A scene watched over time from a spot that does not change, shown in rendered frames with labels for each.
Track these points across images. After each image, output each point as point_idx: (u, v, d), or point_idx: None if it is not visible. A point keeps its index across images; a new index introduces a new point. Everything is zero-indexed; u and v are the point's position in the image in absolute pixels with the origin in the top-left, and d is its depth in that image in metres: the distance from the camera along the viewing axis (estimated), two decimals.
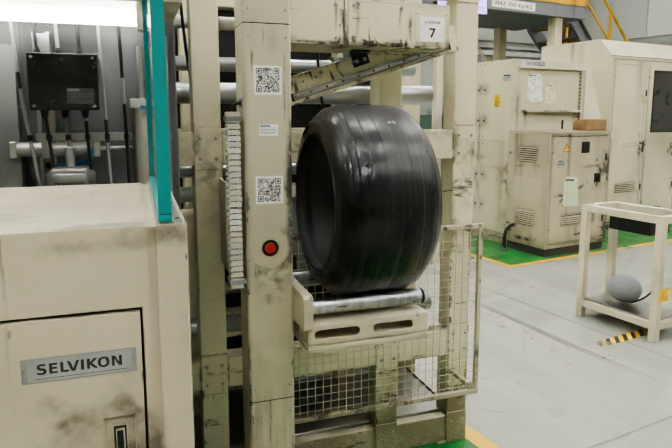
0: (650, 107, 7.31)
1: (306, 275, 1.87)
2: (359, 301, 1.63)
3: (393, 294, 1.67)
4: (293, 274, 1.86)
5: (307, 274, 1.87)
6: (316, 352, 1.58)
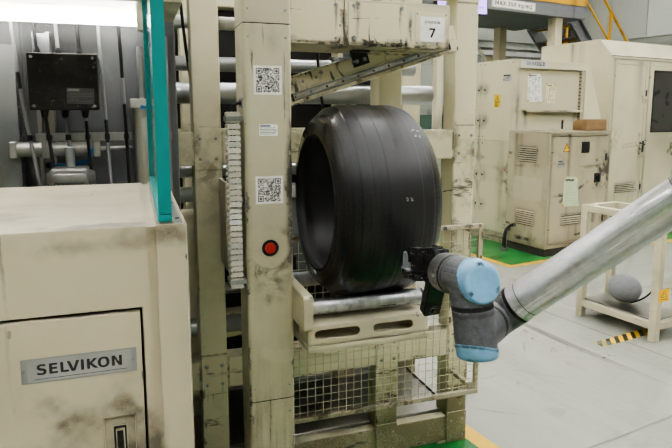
0: (650, 107, 7.31)
1: (305, 285, 1.89)
2: (356, 309, 1.66)
3: (391, 306, 1.68)
4: None
5: (306, 285, 1.89)
6: (316, 352, 1.58)
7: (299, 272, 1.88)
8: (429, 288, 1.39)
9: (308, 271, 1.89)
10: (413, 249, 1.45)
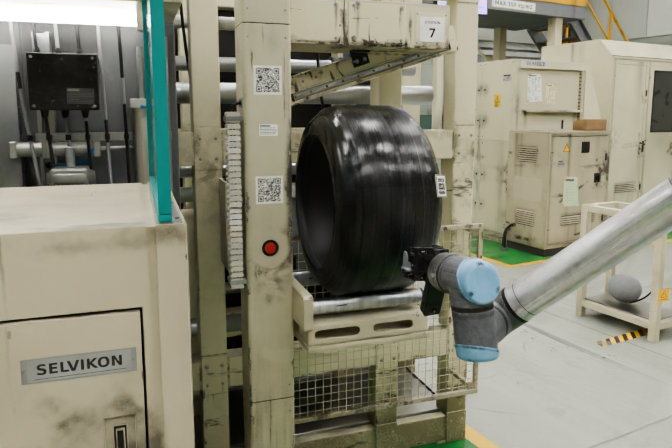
0: (650, 107, 7.31)
1: (306, 274, 1.87)
2: (359, 300, 1.63)
3: (393, 293, 1.67)
4: (293, 273, 1.87)
5: (307, 273, 1.88)
6: (316, 352, 1.58)
7: None
8: (429, 288, 1.39)
9: None
10: (413, 249, 1.45)
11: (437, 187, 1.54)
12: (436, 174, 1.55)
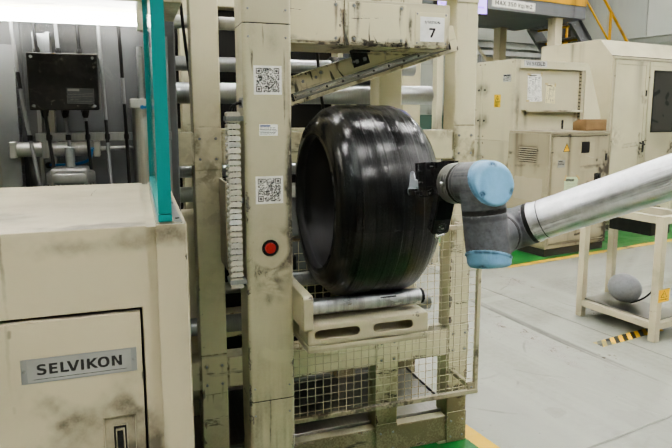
0: (650, 107, 7.31)
1: (306, 281, 1.87)
2: (359, 308, 1.64)
3: (394, 302, 1.66)
4: None
5: (308, 281, 1.87)
6: (316, 352, 1.58)
7: None
8: (438, 202, 1.33)
9: None
10: (421, 165, 1.40)
11: None
12: None
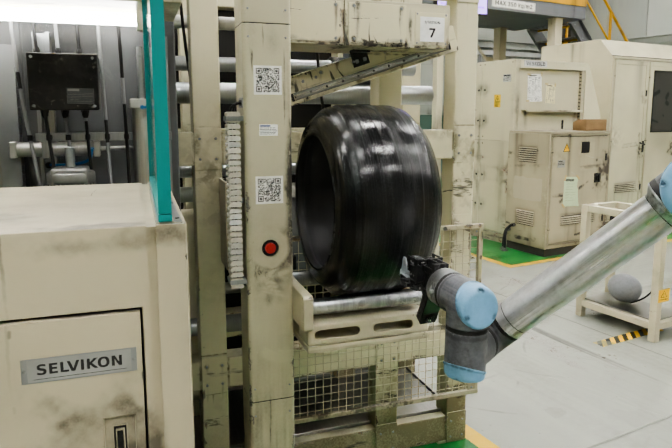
0: (650, 107, 7.31)
1: None
2: None
3: None
4: None
5: None
6: (316, 352, 1.58)
7: (301, 277, 1.86)
8: (427, 300, 1.40)
9: (310, 277, 1.87)
10: (413, 258, 1.46)
11: None
12: None
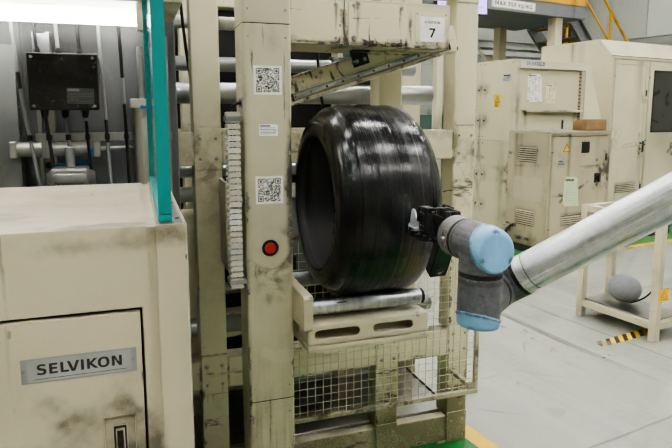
0: (650, 107, 7.31)
1: None
2: (358, 297, 1.63)
3: (392, 291, 1.68)
4: None
5: None
6: (316, 352, 1.58)
7: (301, 280, 1.86)
8: (437, 250, 1.34)
9: (310, 280, 1.87)
10: (423, 208, 1.39)
11: None
12: None
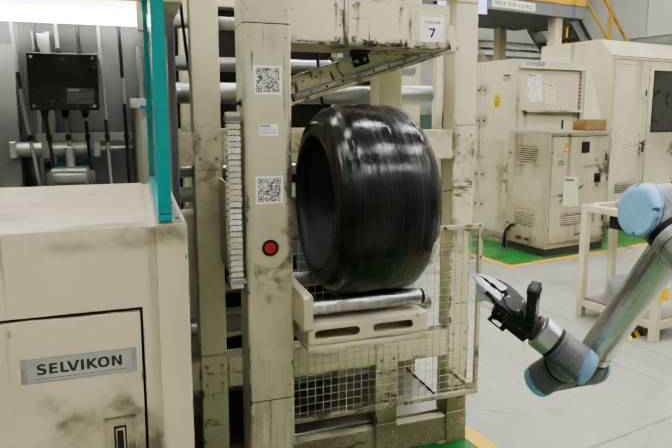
0: (650, 107, 7.31)
1: None
2: (358, 297, 1.63)
3: (392, 291, 1.68)
4: None
5: None
6: (316, 352, 1.58)
7: (301, 280, 1.86)
8: (539, 308, 1.54)
9: (310, 280, 1.87)
10: None
11: (431, 254, 1.59)
12: (434, 243, 1.57)
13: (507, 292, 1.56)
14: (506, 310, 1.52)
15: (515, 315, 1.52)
